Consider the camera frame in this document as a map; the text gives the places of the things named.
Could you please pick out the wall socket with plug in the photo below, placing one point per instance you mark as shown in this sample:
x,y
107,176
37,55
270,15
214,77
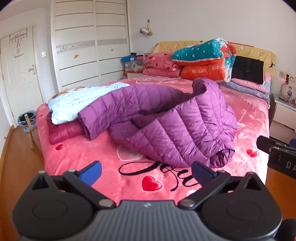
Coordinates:
x,y
292,78

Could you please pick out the hanging wall ornament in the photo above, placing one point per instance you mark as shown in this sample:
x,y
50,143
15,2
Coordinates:
x,y
145,31

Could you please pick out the pink folded quilt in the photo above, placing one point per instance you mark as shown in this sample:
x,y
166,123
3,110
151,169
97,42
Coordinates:
x,y
254,87

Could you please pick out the orange print cloth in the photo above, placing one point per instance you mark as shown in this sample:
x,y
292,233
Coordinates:
x,y
74,88

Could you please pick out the lavender folded quilt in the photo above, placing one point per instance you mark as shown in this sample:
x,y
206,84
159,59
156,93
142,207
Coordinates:
x,y
242,90

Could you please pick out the red white bedside cabinet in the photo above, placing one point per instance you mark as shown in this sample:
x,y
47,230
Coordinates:
x,y
133,74

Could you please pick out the pink bed with blanket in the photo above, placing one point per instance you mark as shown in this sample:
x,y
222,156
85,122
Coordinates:
x,y
92,148

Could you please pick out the clear plastic bag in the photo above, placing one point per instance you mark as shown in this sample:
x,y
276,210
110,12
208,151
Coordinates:
x,y
137,68

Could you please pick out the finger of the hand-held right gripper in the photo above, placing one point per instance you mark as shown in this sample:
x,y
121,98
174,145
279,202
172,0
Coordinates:
x,y
263,144

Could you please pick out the round wall socket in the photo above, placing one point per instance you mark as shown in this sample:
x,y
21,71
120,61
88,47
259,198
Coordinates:
x,y
282,73

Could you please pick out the grey shoe box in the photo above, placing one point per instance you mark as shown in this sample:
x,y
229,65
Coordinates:
x,y
128,66

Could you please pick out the teal dotted folded quilt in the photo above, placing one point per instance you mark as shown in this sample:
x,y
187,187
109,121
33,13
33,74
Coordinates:
x,y
196,52

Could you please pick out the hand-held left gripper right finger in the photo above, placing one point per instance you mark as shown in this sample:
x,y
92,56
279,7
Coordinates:
x,y
201,172

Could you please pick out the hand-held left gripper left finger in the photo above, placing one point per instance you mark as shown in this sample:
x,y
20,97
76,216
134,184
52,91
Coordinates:
x,y
91,172

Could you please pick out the orange folded quilt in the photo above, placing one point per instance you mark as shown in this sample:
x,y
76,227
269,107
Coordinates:
x,y
203,70

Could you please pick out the dark red down jacket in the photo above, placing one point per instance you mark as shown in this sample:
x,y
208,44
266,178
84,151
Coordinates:
x,y
64,132

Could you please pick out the photo frame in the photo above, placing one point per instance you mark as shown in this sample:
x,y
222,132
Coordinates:
x,y
289,92

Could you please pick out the pink heart print folded blanket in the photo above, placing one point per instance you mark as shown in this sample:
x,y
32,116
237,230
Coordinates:
x,y
157,61

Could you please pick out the white room door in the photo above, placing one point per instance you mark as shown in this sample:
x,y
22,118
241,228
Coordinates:
x,y
20,92

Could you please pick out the over-door hook rack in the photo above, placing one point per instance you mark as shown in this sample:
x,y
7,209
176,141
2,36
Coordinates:
x,y
18,37

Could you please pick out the white hanging pouch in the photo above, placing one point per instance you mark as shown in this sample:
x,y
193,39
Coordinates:
x,y
18,51

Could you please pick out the blue shoe box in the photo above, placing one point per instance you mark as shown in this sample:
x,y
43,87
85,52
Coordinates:
x,y
129,59

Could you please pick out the white nightstand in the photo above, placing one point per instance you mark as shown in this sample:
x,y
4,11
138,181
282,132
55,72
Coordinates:
x,y
282,118

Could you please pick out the blue basket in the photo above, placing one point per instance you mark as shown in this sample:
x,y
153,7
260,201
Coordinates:
x,y
23,120

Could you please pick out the white light switch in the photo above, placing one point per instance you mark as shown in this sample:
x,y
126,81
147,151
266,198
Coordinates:
x,y
43,54

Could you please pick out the person's dark clothing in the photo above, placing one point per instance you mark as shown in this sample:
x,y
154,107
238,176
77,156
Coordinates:
x,y
290,231

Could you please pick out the white sliding door wardrobe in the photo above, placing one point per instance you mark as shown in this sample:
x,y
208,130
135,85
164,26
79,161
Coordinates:
x,y
76,58

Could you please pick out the yellow covered headboard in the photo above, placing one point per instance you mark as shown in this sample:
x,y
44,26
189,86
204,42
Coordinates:
x,y
166,46

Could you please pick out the purple down jacket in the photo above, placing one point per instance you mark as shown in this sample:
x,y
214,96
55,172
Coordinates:
x,y
161,129

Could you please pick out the light blue down jacket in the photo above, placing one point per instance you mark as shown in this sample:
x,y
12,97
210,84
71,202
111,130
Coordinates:
x,y
76,102

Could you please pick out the plain pink folded blanket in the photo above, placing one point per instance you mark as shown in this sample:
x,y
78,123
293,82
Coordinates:
x,y
159,73

